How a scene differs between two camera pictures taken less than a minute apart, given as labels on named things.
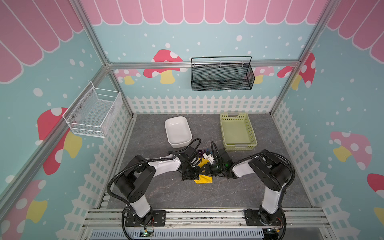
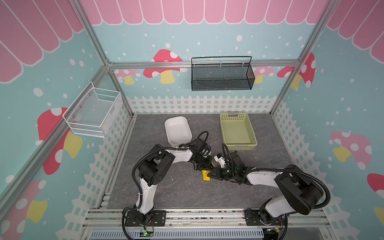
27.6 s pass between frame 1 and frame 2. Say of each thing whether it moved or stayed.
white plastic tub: stayed
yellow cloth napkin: moved
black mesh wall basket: stayed
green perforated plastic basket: stayed
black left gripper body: moved
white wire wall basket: stayed
